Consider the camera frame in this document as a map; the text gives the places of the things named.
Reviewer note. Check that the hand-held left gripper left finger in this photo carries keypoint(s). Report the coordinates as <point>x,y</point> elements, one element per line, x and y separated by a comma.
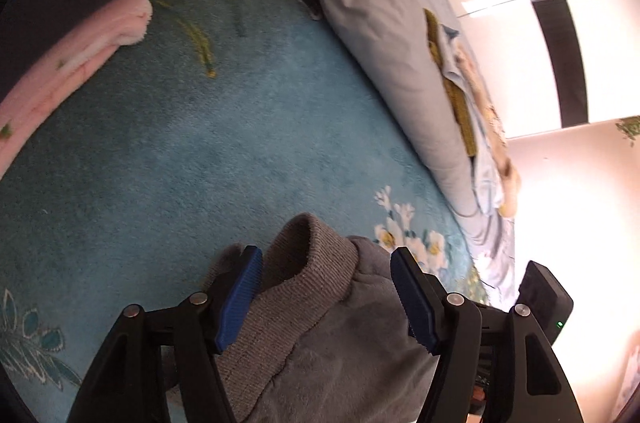
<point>240,298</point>

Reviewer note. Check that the beige fluffy cloth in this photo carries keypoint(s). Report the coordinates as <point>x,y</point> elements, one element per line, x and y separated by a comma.
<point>510,183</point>

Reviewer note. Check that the olive green knit cloth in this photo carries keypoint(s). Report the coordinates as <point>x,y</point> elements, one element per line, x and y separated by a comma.
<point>462,113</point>

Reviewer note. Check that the pink plush blanket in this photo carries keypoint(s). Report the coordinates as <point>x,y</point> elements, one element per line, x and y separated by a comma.
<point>55,88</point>

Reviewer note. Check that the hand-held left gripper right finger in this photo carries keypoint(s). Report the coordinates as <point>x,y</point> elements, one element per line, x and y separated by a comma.
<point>415,298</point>

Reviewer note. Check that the light blue floral quilt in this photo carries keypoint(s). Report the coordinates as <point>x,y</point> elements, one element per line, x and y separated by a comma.
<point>390,53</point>

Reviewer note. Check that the floral plush blanket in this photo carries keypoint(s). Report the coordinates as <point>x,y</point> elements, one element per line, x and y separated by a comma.
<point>200,143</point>

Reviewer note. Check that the grey knit sweater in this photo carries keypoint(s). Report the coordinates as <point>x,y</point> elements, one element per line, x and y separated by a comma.
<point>325,353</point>

